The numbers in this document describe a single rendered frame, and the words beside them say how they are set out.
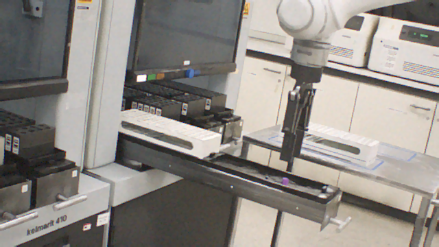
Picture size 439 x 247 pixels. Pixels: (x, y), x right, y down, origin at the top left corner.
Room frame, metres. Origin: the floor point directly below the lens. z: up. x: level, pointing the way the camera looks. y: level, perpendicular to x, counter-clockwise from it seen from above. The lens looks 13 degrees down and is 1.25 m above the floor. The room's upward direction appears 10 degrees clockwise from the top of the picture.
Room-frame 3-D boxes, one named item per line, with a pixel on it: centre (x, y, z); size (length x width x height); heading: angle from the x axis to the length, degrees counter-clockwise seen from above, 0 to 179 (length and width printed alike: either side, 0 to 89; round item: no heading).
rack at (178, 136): (1.50, 0.16, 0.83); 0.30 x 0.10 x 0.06; 64
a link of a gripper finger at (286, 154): (1.30, -0.15, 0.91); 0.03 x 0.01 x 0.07; 64
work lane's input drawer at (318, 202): (1.43, 0.00, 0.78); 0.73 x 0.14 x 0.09; 64
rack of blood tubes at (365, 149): (1.68, -0.32, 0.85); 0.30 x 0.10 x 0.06; 62
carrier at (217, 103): (1.96, 0.05, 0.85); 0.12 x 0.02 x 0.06; 153
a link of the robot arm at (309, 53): (1.33, -0.17, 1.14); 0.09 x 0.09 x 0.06
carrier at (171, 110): (1.68, 0.18, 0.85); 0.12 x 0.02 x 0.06; 155
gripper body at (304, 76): (1.33, -0.17, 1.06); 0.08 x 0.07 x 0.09; 154
